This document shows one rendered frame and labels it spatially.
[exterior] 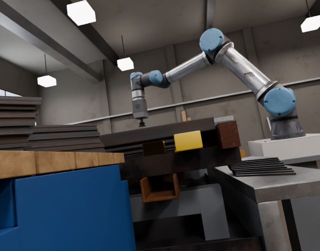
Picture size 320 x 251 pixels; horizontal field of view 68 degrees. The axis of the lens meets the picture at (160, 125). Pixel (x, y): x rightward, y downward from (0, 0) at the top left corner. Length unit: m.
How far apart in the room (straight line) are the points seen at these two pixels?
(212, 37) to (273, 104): 0.41
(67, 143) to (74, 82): 10.32
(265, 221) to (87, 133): 0.39
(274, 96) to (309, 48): 9.38
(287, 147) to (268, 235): 0.67
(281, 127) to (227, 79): 8.22
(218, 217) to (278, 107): 0.60
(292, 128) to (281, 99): 0.19
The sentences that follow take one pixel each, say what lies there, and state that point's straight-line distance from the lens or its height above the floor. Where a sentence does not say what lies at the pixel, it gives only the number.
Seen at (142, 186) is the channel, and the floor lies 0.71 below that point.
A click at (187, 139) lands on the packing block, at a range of 0.53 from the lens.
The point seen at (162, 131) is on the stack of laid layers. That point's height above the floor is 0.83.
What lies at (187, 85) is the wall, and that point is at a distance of 9.32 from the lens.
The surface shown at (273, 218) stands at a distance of 0.55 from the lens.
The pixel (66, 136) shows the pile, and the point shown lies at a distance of 0.44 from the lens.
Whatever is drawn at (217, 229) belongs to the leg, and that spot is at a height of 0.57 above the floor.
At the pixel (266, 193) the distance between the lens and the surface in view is 0.54.
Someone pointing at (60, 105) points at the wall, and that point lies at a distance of 10.85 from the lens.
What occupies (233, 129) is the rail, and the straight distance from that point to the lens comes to 0.56.
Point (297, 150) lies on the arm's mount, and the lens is 1.19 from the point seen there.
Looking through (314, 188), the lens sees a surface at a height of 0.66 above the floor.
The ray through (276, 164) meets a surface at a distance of 0.73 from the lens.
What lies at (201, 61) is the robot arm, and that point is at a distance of 1.37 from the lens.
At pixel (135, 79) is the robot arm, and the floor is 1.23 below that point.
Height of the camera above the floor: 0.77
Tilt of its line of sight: 8 degrees up
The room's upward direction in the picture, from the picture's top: 9 degrees counter-clockwise
